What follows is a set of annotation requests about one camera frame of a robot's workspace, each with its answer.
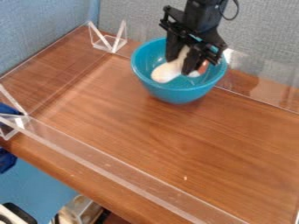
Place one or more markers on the clear box below table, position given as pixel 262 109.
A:
pixel 80 211

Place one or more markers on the clear acrylic back barrier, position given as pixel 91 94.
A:
pixel 263 79

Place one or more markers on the clear acrylic barrier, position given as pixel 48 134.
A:
pixel 263 79
pixel 163 194

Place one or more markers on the clear acrylic front barrier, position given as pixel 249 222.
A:
pixel 163 194

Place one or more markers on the clear acrylic left bracket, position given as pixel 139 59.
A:
pixel 13 117

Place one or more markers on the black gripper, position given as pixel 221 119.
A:
pixel 192 27

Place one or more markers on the blue bowl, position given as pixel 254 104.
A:
pixel 183 89

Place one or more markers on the white brown toy mushroom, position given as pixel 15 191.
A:
pixel 169 70

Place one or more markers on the clear acrylic corner bracket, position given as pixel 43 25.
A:
pixel 105 42

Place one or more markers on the black white object below table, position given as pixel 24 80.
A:
pixel 13 215

